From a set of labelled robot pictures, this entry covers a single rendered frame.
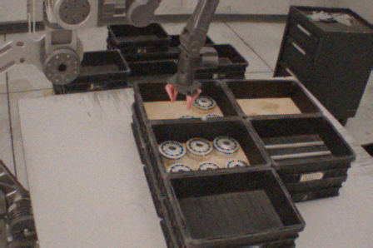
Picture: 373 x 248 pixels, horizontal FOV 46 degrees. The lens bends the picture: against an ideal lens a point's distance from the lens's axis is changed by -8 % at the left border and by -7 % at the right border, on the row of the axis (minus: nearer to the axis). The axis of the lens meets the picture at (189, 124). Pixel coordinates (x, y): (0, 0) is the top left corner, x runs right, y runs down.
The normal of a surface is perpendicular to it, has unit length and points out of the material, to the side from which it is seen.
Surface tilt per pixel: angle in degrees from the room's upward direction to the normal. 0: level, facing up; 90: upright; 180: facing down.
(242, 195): 0
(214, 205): 0
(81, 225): 0
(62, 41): 90
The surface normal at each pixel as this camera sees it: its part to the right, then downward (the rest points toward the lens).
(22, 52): 0.36, 0.58
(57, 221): 0.14, -0.81
